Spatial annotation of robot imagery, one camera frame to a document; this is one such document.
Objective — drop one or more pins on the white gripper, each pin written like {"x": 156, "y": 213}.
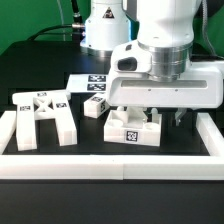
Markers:
{"x": 144, "y": 76}

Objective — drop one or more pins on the white chair seat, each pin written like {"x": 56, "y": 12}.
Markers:
{"x": 119, "y": 129}

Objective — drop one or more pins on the white right fence rail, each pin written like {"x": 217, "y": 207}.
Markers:
{"x": 210, "y": 135}

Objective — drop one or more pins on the white fence rail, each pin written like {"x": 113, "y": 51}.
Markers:
{"x": 210, "y": 135}
{"x": 7, "y": 128}
{"x": 118, "y": 167}

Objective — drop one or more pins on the white front fence rail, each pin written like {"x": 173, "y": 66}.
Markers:
{"x": 118, "y": 167}

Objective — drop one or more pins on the white marker base plate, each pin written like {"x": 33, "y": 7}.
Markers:
{"x": 83, "y": 83}

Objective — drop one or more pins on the white chair back frame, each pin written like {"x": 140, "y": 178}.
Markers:
{"x": 43, "y": 105}

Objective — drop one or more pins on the white left fence rail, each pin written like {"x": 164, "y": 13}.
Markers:
{"x": 7, "y": 128}

